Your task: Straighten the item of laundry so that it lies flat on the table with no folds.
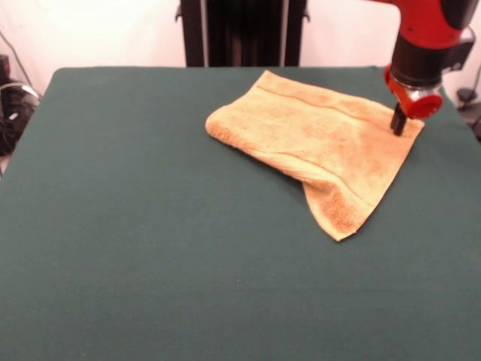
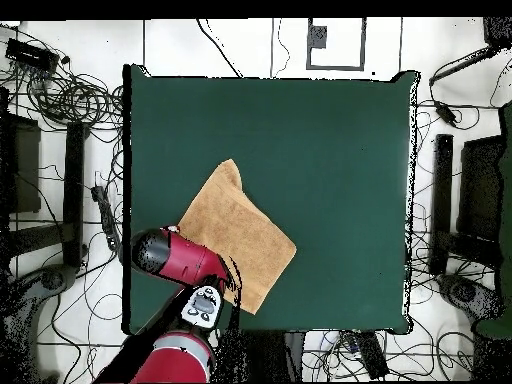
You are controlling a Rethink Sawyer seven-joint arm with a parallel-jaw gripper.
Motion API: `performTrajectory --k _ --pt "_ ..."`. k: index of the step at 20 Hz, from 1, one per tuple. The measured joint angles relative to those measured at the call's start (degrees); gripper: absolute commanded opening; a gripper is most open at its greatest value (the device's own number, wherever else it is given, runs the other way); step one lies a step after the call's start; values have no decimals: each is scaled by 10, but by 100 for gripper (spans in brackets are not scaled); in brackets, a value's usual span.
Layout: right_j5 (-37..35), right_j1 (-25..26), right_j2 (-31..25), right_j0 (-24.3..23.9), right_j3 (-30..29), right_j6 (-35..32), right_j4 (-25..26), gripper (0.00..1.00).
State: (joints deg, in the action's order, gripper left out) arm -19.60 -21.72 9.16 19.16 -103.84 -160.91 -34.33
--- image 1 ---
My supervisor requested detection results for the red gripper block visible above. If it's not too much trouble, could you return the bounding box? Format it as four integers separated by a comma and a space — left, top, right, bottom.
383, 64, 443, 137

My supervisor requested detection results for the tan terry towel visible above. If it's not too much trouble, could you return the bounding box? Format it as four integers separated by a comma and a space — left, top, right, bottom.
205, 70, 425, 242

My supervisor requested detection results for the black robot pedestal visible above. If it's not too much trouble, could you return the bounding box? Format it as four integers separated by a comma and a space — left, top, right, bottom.
174, 0, 311, 68

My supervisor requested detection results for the dark green table cloth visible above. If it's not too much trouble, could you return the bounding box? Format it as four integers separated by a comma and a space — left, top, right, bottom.
0, 66, 481, 361

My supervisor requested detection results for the black floor device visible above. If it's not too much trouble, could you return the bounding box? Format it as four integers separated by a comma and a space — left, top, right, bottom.
455, 86, 481, 142

